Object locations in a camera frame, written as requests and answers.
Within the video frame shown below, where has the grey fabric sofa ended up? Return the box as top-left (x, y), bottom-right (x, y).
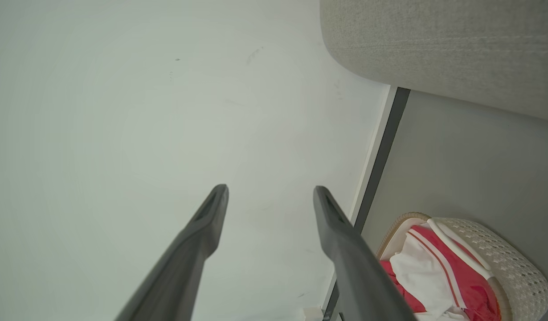
top-left (319, 0), bottom-right (548, 123)

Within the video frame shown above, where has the red garment with white stripes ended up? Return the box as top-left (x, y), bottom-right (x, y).
top-left (380, 223), bottom-right (502, 321)

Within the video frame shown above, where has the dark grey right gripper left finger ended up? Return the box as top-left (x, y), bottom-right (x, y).
top-left (115, 184), bottom-right (229, 321)

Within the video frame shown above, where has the white and black baseboard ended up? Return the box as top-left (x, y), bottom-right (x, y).
top-left (323, 86), bottom-right (411, 321)

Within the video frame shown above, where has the white woven plastic laundry basket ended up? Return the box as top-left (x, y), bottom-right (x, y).
top-left (376, 212), bottom-right (548, 321)

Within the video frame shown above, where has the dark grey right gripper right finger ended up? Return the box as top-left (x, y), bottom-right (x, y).
top-left (313, 185), bottom-right (417, 321)

